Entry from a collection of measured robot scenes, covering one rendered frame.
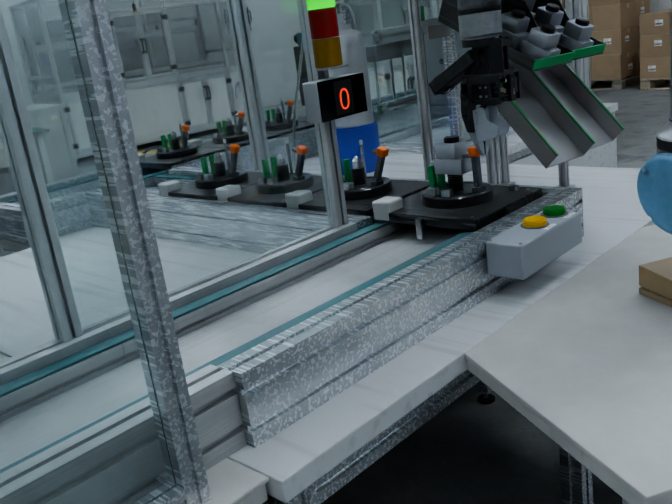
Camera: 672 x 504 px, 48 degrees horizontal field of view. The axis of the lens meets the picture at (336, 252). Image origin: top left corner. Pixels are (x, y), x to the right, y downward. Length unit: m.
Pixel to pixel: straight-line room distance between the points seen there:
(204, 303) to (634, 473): 0.67
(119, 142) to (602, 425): 0.61
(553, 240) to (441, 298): 0.24
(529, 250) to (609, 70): 9.28
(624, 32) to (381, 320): 9.52
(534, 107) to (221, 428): 1.10
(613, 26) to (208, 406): 9.75
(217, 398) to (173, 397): 0.12
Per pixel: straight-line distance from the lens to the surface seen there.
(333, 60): 1.37
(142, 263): 0.75
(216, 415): 0.91
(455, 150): 1.46
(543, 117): 1.74
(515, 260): 1.24
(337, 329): 1.00
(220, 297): 1.21
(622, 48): 10.42
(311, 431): 0.96
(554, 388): 1.01
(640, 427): 0.93
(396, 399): 1.00
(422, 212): 1.44
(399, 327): 1.11
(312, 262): 1.34
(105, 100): 0.72
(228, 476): 0.91
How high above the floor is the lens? 1.34
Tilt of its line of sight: 17 degrees down
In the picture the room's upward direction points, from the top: 8 degrees counter-clockwise
